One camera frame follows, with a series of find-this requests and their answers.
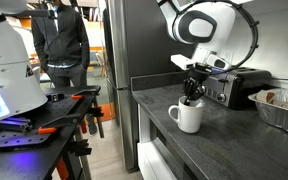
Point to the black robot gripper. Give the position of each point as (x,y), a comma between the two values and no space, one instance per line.
(192,88)

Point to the white ceramic mug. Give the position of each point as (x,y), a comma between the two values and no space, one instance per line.
(187,117)

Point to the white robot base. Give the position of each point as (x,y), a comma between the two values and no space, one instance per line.
(20,90)

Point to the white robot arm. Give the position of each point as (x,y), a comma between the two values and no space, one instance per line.
(207,25)

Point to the silver black four-slot toaster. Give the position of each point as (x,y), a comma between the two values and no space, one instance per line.
(232,89)

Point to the stainless steel refrigerator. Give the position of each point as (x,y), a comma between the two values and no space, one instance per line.
(137,44)

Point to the white lower cabinet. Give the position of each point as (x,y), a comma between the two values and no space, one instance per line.
(157,158)

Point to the aluminium foil tray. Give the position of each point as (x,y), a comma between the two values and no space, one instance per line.
(272,106)

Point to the black orange bar clamp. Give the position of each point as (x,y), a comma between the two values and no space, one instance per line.
(90,117)

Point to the person in dark jacket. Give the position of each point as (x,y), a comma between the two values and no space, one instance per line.
(62,46)

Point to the black orange clamp front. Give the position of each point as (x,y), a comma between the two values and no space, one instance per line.
(73,165)

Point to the black perforated work table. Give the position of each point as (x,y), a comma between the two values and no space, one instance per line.
(32,156)

